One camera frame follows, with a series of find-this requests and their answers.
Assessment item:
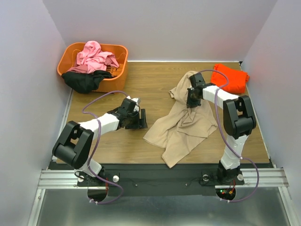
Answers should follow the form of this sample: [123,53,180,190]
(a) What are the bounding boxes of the beige t shirt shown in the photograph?
[143,71,218,168]

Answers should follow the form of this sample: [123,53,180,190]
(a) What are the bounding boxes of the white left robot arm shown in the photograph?
[52,108,148,186]

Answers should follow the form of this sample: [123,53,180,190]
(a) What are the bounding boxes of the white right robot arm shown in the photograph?
[187,85,256,184]

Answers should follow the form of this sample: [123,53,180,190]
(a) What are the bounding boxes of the folded orange t shirt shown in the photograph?
[211,64,250,94]

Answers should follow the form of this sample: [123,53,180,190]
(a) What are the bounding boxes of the white round knob left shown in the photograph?
[112,175,119,183]

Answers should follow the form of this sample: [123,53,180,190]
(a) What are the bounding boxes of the black t shirt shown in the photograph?
[62,70,113,94]

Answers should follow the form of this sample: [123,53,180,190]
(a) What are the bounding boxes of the pink t shirt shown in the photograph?
[68,41,119,74]

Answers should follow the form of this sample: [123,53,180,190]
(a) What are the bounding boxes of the orange plastic basket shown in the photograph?
[57,42,128,93]

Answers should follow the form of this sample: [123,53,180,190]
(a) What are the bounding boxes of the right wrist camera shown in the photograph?
[189,73,206,88]

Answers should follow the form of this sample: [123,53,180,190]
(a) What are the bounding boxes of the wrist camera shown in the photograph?
[120,96,140,114]
[189,73,206,88]

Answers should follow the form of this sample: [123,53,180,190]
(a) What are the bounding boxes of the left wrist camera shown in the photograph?
[120,96,140,114]

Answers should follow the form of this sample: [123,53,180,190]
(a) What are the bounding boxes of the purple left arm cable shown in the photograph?
[82,90,124,205]

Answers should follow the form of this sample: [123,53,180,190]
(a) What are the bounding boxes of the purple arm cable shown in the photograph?
[198,69,260,203]
[82,90,124,205]

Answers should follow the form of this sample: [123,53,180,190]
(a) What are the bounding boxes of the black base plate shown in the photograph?
[41,163,257,201]

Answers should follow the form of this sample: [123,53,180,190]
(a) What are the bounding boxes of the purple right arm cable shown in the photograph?
[198,69,260,203]

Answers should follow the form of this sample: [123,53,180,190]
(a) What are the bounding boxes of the aluminium rail frame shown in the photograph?
[27,89,293,226]

